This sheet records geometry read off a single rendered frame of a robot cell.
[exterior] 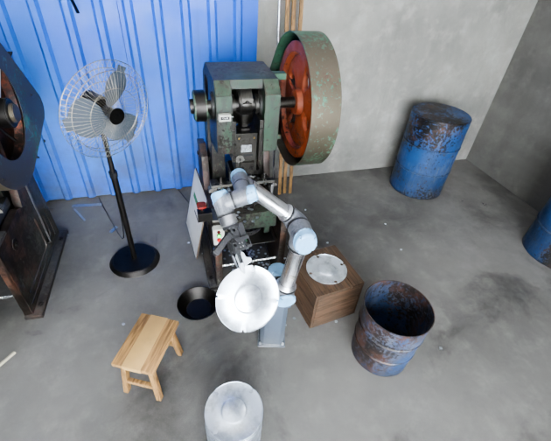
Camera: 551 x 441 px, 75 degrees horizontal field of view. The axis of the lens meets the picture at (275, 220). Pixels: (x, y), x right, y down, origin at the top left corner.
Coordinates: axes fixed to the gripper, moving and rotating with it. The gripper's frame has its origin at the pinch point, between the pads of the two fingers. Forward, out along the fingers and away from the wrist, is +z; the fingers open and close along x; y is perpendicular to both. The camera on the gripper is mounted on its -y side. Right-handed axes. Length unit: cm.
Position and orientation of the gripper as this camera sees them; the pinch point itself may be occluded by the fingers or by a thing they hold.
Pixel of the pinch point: (240, 271)
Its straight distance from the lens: 153.2
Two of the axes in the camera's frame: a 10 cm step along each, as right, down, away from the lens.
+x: -4.3, 1.5, 8.9
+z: 3.4, 9.4, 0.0
